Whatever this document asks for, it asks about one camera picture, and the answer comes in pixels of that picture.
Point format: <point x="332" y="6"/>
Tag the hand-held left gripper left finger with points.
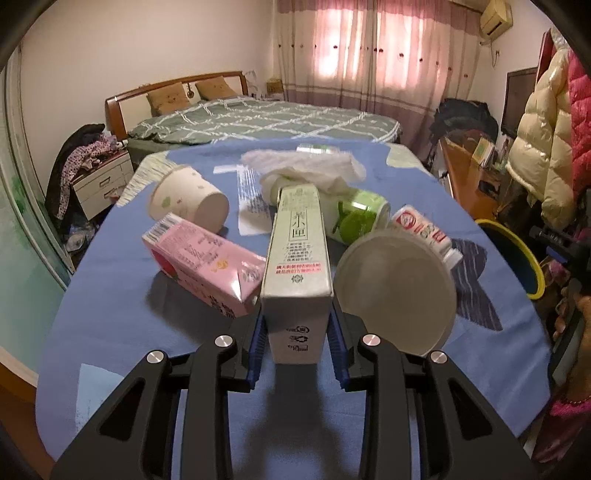
<point x="255" y="355"/>

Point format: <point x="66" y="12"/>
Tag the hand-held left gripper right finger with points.
<point x="337" y="357"/>

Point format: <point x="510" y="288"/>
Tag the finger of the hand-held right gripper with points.
<point x="551" y="240"/>

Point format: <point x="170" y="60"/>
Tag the dark bin with yellow rim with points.
<point x="517" y="258"/>

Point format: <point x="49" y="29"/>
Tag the grey-green drink carton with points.
<point x="295" y="258"/>

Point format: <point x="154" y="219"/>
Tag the pink drink carton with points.
<point x="203" y="258"/>

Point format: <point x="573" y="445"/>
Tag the green and white tube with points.
<point x="360" y="214"/>

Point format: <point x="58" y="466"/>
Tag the white tissue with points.
<point x="304" y="168"/>

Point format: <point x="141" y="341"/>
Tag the person's right hand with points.
<point x="567" y="318"/>

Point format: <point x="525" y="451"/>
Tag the white round plastic lid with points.
<point x="392" y="286"/>

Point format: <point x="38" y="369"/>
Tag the cream puffer jacket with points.
<point x="542" y="147"/>

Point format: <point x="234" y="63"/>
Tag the wooden desk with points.
<point x="466" y="184"/>

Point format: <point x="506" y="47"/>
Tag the red puffer jacket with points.
<point x="581" y="134"/>

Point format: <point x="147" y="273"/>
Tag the blue printed cloth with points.
<point x="138" y="323"/>

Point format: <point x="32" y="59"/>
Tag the red and white tube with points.
<point x="422" y="228"/>

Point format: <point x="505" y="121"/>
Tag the black flat screen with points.
<point x="518" y="99"/>

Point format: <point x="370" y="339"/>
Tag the dark bag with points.
<point x="464" y="117"/>

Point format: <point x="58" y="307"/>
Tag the clear plastic wrapper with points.
<point x="251" y="203"/>

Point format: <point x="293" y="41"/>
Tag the white paper cup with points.
<point x="184" y="194"/>

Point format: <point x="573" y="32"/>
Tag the small clear green container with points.
<point x="318" y="148"/>

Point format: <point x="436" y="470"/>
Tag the white nightstand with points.
<point x="104" y="182"/>

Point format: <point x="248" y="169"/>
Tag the bed with green plaid bedding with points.
<point x="277" y="120"/>

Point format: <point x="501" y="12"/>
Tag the pink and beige curtains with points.
<point x="369" y="50"/>

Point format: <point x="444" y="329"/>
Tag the pile of clothes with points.
<point x="83" y="150"/>

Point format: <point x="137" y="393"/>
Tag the frosted glass sliding door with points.
<point x="23" y="221"/>

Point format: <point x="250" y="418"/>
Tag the brown pillow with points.
<point x="215" y="87"/>
<point x="167" y="99"/>

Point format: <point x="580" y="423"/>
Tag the wall air conditioner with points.
<point x="495" y="18"/>

